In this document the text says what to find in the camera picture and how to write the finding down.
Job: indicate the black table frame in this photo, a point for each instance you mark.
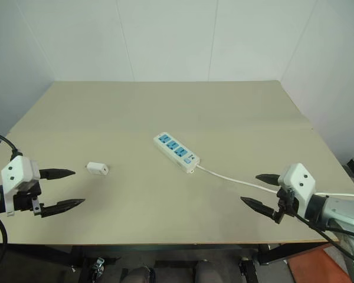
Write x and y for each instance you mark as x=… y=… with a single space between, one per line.
x=165 y=250

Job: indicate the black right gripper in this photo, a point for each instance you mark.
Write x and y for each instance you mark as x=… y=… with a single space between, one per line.
x=285 y=203

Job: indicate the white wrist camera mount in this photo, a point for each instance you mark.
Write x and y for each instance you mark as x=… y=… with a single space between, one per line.
x=301 y=182
x=16 y=174

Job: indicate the white plug adapter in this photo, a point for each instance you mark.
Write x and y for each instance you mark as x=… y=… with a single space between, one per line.
x=96 y=168

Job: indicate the white power strip blue sockets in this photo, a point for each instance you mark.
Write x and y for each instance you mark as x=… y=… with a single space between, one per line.
x=176 y=151

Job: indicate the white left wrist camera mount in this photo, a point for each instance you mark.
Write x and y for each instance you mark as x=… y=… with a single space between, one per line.
x=16 y=174

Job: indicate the orange floor mat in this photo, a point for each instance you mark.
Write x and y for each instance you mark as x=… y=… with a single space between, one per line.
x=318 y=265

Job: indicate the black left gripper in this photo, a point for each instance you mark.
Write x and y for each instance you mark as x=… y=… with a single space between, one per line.
x=26 y=202

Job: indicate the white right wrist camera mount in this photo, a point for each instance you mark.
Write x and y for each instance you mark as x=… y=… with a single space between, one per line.
x=301 y=182

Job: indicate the silver metal clamp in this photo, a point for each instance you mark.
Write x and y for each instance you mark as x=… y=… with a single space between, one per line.
x=98 y=266

